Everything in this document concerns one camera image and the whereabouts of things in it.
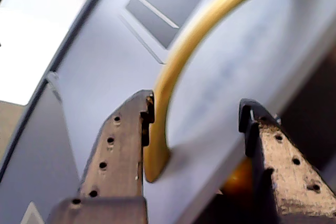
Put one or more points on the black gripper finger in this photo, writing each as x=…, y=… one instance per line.
x=118, y=155
x=286, y=171

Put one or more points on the blue fridge door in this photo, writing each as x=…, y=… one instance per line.
x=34, y=142
x=110, y=64

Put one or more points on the black shopping list chalkboard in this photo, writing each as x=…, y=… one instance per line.
x=153, y=23

